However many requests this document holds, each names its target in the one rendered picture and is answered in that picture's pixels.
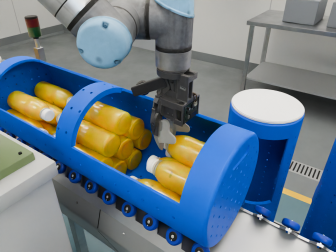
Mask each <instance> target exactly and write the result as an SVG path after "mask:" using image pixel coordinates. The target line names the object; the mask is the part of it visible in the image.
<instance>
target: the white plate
mask: <svg viewBox="0 0 336 252"><path fill-rule="evenodd" d="M231 105H232V107H233V108H234V109H235V110H236V111H237V112H238V113H239V114H240V115H242V116H244V117H246V118H248V119H250V120H253V121H256V122H260V123H266V124H288V123H292V122H295V121H297V120H299V119H300V118H302V116H303V115H304V112H305V108H304V106H303V105H302V104H301V102H299V101H298V100H297V99H296V98H294V97H292V96H290V95H288V94H286V93H283V92H279V91H275V90H270V89H248V90H243V91H241V92H239V93H237V94H235V95H234V96H233V98H232V100H231Z"/></svg>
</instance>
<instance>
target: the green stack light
mask: <svg viewBox="0 0 336 252"><path fill-rule="evenodd" d="M26 28H27V31H28V36H29V37H30V38H37V37H41V36H42V32H41V28H40V26H38V27H26Z"/></svg>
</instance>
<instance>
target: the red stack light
mask: <svg viewBox="0 0 336 252"><path fill-rule="evenodd" d="M24 20H25V23H26V27H28V28H35V27H39V26H40V23H39V19H38V17H37V18H35V19H24Z"/></svg>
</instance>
